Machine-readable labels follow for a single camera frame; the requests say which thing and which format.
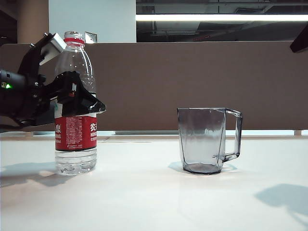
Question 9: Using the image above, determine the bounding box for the long ceiling light strip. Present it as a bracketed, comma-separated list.
[135, 14, 308, 22]

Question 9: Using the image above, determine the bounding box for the brown desk partition panel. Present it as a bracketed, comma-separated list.
[0, 42, 308, 132]

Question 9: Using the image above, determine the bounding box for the clear red-label water bottle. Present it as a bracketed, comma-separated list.
[54, 30, 98, 176]

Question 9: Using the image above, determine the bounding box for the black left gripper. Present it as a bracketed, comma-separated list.
[14, 34, 107, 127]

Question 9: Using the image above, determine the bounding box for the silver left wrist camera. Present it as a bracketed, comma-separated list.
[38, 33, 67, 66]

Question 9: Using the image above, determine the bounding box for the transparent grey handled cup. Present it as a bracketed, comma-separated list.
[177, 107, 244, 176]

